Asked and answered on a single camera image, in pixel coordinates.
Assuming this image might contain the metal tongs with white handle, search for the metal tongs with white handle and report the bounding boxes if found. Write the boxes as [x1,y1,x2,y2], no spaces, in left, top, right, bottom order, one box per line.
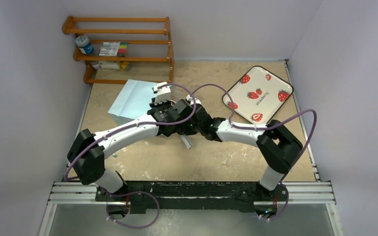
[180,135,192,149]

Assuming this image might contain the light blue paper bag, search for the light blue paper bag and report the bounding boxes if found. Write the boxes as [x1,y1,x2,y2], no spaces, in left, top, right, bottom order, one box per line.
[108,80,156,125]

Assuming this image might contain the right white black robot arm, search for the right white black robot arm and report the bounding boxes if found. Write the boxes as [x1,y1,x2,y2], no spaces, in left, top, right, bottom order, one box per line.
[185,98,303,200]

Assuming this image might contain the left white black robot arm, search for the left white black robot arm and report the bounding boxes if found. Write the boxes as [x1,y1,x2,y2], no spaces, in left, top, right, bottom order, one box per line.
[67,99,197,201]

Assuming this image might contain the white strawberry print tray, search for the white strawberry print tray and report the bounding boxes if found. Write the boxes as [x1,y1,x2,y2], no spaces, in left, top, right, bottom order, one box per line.
[222,65,294,124]

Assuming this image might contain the small yellow block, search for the small yellow block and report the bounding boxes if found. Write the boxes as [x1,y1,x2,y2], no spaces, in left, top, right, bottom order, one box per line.
[120,61,132,71]

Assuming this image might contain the small white box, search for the small white box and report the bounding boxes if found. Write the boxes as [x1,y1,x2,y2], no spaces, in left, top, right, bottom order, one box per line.
[99,61,121,70]

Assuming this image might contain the box of coloured markers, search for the box of coloured markers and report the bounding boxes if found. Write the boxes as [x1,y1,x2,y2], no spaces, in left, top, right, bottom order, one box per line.
[98,42,128,57]

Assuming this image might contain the blue lidded jar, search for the blue lidded jar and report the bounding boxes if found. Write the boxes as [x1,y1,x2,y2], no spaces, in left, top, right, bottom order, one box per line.
[75,35,94,55]

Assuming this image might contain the orange wooden shelf rack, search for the orange wooden shelf rack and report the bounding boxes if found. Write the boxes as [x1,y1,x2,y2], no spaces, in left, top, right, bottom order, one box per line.
[62,16,175,84]

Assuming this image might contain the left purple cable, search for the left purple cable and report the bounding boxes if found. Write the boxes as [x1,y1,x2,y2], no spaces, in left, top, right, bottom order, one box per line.
[63,83,197,229]

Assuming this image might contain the purple cable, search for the purple cable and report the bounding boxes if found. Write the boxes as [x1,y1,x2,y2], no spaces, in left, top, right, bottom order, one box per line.
[63,83,197,229]
[190,84,318,222]

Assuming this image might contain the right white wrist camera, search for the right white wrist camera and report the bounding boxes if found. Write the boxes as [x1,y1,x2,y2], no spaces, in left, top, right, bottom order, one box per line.
[185,95,201,106]

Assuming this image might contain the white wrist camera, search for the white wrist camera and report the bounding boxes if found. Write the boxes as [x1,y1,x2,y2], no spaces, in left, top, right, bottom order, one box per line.
[185,95,201,106]
[152,82,171,105]

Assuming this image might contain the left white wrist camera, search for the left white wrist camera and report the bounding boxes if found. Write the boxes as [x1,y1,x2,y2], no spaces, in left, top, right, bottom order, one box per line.
[152,82,171,105]

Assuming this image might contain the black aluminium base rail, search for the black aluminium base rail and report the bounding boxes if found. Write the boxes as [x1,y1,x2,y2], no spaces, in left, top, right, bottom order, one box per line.
[49,180,336,214]

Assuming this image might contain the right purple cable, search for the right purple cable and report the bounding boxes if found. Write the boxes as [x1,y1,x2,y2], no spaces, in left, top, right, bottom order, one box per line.
[190,84,318,222]

